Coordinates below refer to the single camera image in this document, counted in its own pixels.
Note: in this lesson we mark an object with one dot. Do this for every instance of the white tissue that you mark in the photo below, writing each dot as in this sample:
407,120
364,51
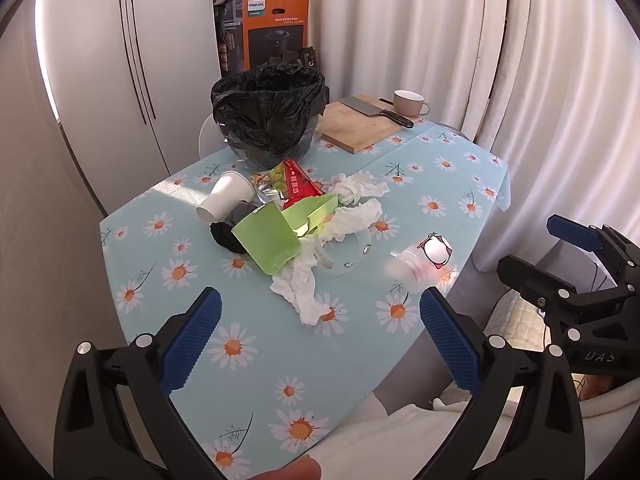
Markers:
351,189
296,282

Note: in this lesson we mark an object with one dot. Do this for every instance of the beige ceramic mug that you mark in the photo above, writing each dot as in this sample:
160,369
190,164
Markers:
410,104

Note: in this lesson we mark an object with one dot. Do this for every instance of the white curtain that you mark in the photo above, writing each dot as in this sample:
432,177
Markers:
549,86

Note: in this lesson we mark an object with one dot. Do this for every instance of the daisy print blue tablecloth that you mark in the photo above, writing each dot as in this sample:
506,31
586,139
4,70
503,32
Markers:
268,387

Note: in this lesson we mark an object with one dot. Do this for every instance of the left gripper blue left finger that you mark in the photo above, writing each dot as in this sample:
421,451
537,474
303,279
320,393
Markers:
183,338

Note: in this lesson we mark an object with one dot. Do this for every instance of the red snack wrapper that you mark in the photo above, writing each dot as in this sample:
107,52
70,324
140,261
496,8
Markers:
285,184

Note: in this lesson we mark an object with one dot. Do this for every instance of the brown leather handbag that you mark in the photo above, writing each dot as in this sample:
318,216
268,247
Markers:
303,57

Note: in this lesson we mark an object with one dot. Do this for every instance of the black plastic tray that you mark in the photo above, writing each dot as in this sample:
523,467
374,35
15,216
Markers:
222,231

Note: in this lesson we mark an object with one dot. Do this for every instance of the white paper cup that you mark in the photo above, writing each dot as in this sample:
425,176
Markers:
230,189

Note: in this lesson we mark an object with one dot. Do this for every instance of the white round chair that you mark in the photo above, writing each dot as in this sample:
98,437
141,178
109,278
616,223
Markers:
210,139

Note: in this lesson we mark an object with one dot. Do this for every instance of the cleaver with black handle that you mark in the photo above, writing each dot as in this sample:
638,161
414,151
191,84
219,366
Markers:
370,110

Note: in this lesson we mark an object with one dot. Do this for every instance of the cream quilted cushion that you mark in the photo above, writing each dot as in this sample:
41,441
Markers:
520,323

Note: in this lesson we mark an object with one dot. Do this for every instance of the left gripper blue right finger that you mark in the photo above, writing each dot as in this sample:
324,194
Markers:
456,337

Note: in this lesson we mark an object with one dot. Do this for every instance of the clear plastic cup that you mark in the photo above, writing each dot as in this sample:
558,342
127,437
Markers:
337,257

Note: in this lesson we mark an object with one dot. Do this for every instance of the clear plastic bottle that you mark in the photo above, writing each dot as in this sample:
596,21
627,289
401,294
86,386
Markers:
421,262

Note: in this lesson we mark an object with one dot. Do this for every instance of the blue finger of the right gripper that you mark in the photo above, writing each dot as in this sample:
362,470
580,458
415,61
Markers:
607,244
542,289

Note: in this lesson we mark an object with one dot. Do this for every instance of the trash bin with black bag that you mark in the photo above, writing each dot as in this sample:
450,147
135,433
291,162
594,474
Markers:
270,113

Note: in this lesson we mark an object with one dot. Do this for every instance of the orange Philips appliance box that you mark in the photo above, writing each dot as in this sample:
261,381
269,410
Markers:
254,32

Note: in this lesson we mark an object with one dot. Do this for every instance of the person left hand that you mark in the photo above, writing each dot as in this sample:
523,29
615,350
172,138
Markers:
304,468

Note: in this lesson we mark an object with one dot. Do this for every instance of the green paper box piece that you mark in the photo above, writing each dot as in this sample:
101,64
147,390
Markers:
267,238

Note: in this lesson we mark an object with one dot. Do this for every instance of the bamboo cutting board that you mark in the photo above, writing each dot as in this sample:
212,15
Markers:
343,128

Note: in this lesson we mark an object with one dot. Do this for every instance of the white wardrobe cabinet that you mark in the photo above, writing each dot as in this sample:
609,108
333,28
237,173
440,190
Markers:
130,80

